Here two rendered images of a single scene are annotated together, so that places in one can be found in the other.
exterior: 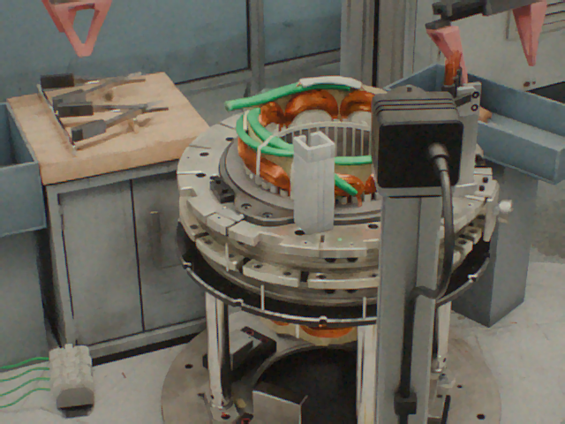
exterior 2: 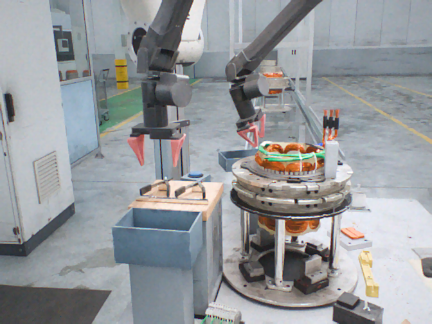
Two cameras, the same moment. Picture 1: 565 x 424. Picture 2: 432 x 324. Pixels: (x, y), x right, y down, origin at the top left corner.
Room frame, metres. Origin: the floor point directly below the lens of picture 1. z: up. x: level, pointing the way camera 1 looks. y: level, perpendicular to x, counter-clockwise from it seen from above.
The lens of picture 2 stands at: (0.62, 0.95, 1.42)
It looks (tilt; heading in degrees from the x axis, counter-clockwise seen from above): 16 degrees down; 304
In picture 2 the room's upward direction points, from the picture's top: 1 degrees counter-clockwise
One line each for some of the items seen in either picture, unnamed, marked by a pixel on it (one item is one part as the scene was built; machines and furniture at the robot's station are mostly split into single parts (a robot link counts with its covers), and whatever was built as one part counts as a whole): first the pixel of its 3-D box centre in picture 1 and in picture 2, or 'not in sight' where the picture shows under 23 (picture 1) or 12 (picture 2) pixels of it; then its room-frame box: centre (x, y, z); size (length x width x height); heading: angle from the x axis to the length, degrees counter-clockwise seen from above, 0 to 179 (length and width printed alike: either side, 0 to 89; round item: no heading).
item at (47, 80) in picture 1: (56, 80); (145, 189); (1.29, 0.26, 1.09); 0.04 x 0.01 x 0.02; 97
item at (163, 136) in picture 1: (109, 124); (179, 198); (1.24, 0.20, 1.05); 0.20 x 0.19 x 0.02; 112
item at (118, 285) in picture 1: (118, 228); (181, 249); (1.24, 0.20, 0.91); 0.19 x 0.19 x 0.26; 22
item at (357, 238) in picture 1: (333, 170); (290, 169); (1.05, -0.06, 1.09); 0.32 x 0.32 x 0.01
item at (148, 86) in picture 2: not in sight; (155, 91); (1.26, 0.24, 1.32); 0.07 x 0.06 x 0.07; 170
